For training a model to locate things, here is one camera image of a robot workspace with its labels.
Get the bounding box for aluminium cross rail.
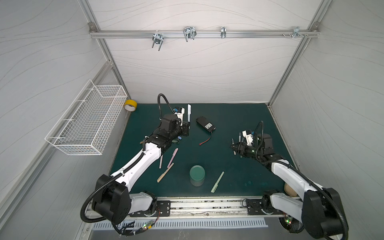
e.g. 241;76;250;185
90;29;321;39

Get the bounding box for white wire basket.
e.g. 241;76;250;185
45;80;128;156

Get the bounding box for metal hook clamp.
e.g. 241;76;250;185
183;26;197;42

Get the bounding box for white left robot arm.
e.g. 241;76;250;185
80;105;192;237

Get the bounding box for light green pen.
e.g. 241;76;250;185
211;172;225;193

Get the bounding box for cork sanding block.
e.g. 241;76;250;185
284;183;298;197

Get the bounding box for yellow tape roll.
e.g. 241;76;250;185
124;100;138;112

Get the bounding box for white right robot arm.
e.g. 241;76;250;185
231;122;349;240

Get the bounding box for black battery box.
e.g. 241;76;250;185
196;117;216;133

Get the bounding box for small metal ring clamp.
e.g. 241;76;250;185
221;27;227;39

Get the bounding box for green lidded round container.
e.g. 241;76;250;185
189;165;206;187

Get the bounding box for metal u-bolt clamp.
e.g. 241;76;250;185
152;33;164;51

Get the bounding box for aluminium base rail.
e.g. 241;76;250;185
83;196;301;217

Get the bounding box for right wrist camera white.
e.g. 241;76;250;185
242;130;254;146

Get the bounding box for pink pen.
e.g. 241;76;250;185
167;148;179;168
159;156;163;169

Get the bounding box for metal bracket clamp right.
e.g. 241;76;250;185
282;27;309;39

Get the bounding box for pale blue white pen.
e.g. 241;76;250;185
188;104;192;123

